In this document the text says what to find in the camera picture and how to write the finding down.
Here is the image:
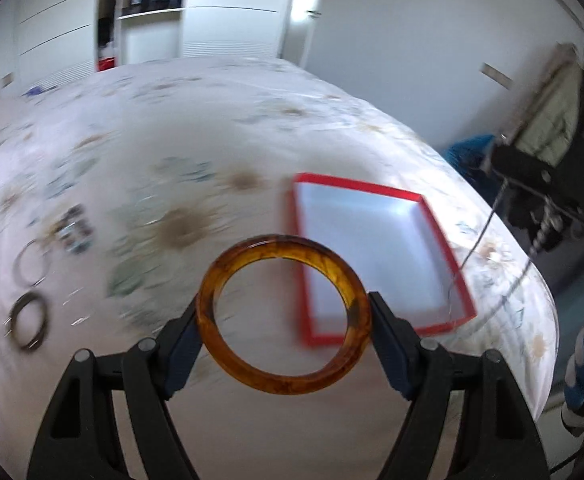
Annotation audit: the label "dark olive bangle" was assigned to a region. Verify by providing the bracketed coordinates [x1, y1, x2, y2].
[6, 289, 49, 353]

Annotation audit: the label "amber resin bangle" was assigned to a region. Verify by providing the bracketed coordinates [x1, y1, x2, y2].
[194, 234, 371, 396]

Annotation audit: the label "hanging coats on rack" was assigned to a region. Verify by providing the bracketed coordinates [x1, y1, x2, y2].
[501, 41, 584, 256]

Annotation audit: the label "blue fabric pile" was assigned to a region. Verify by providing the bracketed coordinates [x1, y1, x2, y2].
[443, 133, 495, 186]

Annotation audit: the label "thin grey metal bangle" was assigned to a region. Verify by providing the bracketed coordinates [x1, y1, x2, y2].
[12, 238, 51, 288]

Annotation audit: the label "red shallow cardboard box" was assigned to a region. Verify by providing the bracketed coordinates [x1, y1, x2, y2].
[290, 172, 476, 336]

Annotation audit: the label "floral white bed sheet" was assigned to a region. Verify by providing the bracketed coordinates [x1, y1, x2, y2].
[0, 58, 558, 479]

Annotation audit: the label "white room door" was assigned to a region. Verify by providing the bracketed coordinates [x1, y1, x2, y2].
[280, 0, 320, 68]

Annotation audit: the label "small blue item on bed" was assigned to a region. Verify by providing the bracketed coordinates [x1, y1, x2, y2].
[23, 84, 58, 98]

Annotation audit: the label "red item in wardrobe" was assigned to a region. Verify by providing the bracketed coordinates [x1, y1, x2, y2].
[97, 56, 116, 72]

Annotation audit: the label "white wardrobe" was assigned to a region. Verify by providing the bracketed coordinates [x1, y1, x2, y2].
[15, 0, 290, 88]

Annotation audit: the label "wall switch plate right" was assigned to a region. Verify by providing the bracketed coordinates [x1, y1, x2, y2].
[481, 63, 512, 90]

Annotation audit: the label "black white bead bracelet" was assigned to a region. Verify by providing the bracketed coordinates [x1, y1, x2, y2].
[51, 204, 96, 255]

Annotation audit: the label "wall socket plate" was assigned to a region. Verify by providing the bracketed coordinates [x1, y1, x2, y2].
[1, 73, 13, 87]

